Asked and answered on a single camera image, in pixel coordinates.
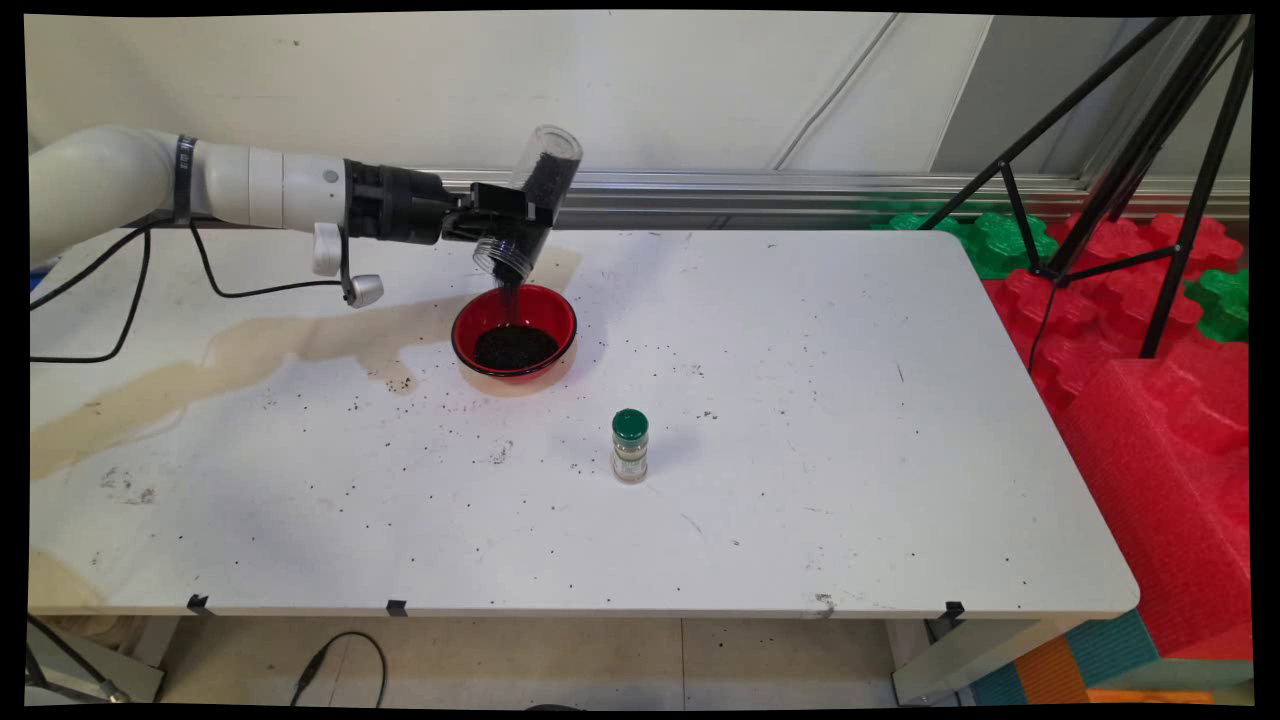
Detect black seed pile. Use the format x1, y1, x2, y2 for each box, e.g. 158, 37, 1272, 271
473, 322, 560, 373

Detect orange foam mat tile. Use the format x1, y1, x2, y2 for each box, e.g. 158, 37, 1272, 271
1012, 635, 1093, 706

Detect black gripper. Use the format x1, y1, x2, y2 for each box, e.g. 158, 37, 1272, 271
343, 158, 556, 249

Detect black tripod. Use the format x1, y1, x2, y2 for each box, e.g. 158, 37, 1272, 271
918, 14, 1255, 359

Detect black floor cable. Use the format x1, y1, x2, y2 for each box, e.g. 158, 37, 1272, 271
290, 631, 388, 708

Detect red and green foam mats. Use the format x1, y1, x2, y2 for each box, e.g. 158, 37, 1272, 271
1055, 335, 1253, 661

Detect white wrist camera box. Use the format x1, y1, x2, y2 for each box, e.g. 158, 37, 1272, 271
312, 222, 385, 309

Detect green foam block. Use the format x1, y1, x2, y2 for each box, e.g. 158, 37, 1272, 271
872, 210, 969, 241
1183, 268, 1251, 345
963, 210, 1059, 281

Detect white wall cable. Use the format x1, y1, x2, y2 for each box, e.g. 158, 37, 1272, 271
772, 14, 906, 171

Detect green lidded spice bottle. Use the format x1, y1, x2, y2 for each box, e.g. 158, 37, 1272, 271
611, 408, 651, 485

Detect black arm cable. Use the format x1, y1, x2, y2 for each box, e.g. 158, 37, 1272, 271
28, 222, 356, 363

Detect black cable strap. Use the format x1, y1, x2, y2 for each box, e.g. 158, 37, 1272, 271
172, 135, 198, 223

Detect teal foam mat tile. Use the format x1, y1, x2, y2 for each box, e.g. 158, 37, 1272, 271
1062, 608, 1161, 691

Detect red foam block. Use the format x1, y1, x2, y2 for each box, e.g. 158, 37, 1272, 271
982, 268, 1206, 421
1045, 212, 1246, 301

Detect white table leg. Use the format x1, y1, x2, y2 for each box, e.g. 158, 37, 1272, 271
890, 618, 1086, 706

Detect clear plastic jar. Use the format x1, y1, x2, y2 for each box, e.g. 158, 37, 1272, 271
472, 124, 584, 283

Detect aluminium wall rail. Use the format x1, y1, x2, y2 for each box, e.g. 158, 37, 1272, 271
430, 165, 1251, 231

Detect red bowl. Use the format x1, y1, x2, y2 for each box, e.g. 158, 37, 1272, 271
450, 284, 579, 382

